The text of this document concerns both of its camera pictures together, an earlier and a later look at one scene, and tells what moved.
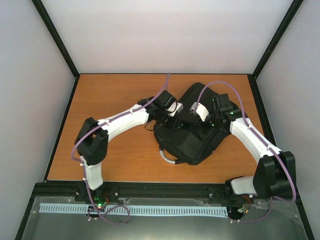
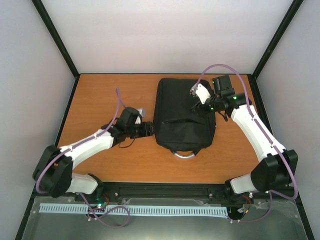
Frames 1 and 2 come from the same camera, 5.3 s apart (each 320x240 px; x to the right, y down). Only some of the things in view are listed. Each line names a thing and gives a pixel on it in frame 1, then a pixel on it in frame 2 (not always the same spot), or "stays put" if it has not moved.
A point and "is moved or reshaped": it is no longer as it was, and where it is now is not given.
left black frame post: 59,42 stays put
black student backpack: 195,141 is moved or reshaped
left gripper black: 175,125 to 148,129
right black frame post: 252,77 stays put
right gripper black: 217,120 to 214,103
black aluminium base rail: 223,191 stays put
